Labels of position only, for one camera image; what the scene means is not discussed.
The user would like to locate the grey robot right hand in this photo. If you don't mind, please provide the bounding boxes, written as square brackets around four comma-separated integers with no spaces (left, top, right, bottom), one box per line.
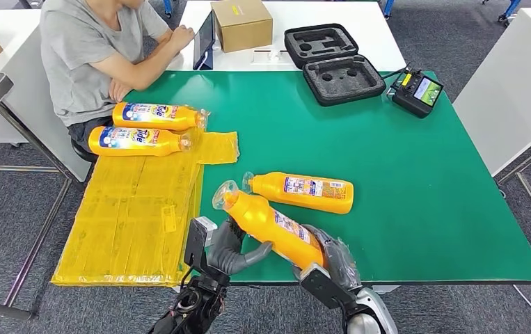
[301,224,363,292]

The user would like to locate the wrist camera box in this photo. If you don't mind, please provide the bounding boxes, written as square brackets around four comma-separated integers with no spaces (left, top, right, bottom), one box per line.
[184,216,219,273]
[299,262,358,310]

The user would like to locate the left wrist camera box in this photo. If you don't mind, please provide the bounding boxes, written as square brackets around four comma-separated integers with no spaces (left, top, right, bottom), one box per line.
[184,216,219,273]

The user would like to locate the black foam-lined case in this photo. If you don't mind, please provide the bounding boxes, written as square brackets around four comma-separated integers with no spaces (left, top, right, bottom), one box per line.
[284,23,388,107]

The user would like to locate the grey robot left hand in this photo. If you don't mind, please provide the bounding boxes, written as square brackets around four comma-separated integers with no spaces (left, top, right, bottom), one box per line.
[207,216,274,276]

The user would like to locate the yellow plastic sheet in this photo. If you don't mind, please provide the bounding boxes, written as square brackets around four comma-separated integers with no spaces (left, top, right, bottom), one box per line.
[51,130,240,287]

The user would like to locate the closed cardboard box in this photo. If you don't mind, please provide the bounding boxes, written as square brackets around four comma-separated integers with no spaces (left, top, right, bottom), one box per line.
[210,0,274,54]

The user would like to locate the white table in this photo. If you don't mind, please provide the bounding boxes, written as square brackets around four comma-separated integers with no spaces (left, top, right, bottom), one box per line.
[452,8,531,177]
[0,9,93,183]
[167,0,407,72]

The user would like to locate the person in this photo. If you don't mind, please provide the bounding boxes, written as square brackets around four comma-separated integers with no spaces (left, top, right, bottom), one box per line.
[39,0,196,153]

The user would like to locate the black stool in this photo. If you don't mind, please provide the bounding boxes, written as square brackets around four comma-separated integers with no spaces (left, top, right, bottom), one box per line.
[70,137,100,162]

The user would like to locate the black remote controller with screen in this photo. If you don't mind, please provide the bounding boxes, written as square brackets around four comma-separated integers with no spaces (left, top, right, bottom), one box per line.
[387,65,445,120]

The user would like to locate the orange detergent bottle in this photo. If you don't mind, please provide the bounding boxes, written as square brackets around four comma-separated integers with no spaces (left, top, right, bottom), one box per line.
[241,171,355,215]
[111,102,209,132]
[212,180,326,271]
[88,126,193,157]

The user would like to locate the dark tablet on stand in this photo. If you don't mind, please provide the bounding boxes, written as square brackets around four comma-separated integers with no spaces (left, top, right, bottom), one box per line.
[192,10,217,71]

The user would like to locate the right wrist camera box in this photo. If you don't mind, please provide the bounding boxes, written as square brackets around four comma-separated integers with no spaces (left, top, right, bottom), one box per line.
[299,262,358,310]

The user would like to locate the green top work table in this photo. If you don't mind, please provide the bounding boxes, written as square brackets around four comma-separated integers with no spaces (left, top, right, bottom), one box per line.
[115,70,531,295]

